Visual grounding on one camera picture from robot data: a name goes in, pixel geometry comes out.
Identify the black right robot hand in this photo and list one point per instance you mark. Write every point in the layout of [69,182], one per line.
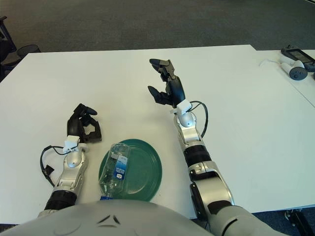
[177,89]

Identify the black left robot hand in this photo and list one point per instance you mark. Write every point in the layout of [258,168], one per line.
[75,126]

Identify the clear plastic bottle blue cap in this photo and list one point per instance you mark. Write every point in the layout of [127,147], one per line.
[115,172]

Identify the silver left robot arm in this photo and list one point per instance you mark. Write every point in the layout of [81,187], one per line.
[72,162]

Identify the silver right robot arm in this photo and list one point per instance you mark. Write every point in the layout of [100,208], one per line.
[197,152]

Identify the green round plate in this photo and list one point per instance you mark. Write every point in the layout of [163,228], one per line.
[142,169]

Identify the grey robot torso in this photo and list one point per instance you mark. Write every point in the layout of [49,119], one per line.
[73,221]

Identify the black office chair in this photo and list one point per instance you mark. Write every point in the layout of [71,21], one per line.
[4,49]

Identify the black table leg base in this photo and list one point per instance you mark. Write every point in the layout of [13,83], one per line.
[297,216]

